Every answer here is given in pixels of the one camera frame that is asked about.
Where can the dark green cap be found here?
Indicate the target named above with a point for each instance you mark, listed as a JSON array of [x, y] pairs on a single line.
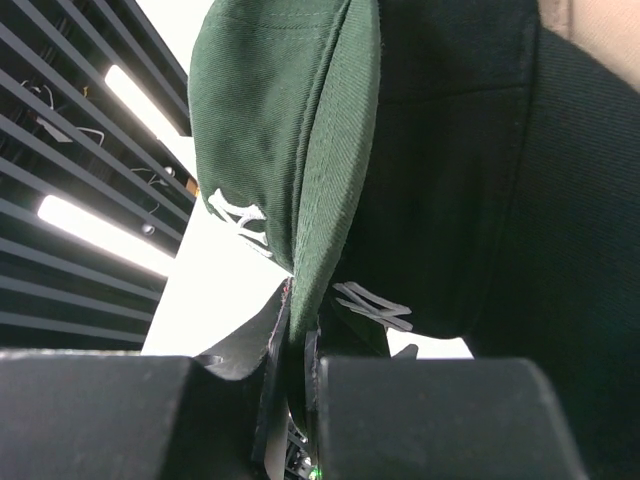
[[283, 98]]

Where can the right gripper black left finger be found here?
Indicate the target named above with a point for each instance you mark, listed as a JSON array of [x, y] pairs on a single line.
[[246, 403]]

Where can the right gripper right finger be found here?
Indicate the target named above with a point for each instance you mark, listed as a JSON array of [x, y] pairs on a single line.
[[311, 366]]

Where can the beige cap black letter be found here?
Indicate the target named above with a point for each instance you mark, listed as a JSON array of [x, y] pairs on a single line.
[[607, 30]]

